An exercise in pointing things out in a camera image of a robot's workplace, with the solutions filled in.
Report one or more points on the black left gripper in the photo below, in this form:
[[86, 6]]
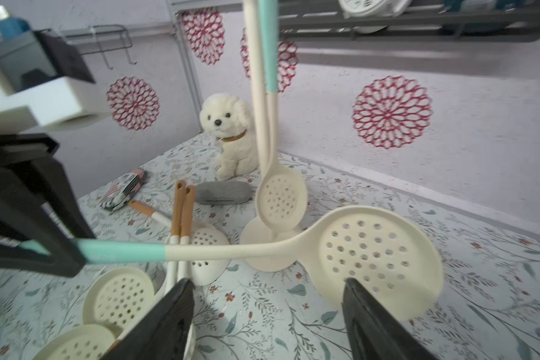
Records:
[[30, 239]]

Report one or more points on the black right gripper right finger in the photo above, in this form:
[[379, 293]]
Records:
[[373, 332]]

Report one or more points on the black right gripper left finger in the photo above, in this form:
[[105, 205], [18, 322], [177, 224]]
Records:
[[165, 332]]

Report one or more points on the cream skimmer mint handle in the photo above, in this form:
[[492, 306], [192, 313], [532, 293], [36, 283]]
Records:
[[282, 196], [389, 256]]

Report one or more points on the cream utensil rack stand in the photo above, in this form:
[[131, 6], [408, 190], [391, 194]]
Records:
[[256, 232]]

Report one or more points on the flag print rolled pouch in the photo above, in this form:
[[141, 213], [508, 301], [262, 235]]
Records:
[[123, 190]]

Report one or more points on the white plush dog toy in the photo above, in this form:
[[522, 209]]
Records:
[[229, 119]]

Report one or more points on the white alarm clock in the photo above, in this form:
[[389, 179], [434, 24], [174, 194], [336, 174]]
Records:
[[373, 8]]

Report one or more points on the teal alarm clock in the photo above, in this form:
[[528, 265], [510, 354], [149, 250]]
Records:
[[456, 6]]

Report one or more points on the cream skimmer brown handle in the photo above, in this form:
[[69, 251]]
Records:
[[124, 297]]

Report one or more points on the cream skimmer wooden handle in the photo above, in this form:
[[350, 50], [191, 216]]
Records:
[[90, 341]]

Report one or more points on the cream skimmer orange handle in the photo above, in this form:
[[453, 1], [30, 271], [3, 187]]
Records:
[[183, 248]]

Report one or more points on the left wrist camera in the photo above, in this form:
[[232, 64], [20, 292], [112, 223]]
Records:
[[44, 81]]

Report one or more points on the black wire wall rack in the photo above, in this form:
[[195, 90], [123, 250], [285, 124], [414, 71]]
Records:
[[97, 39]]

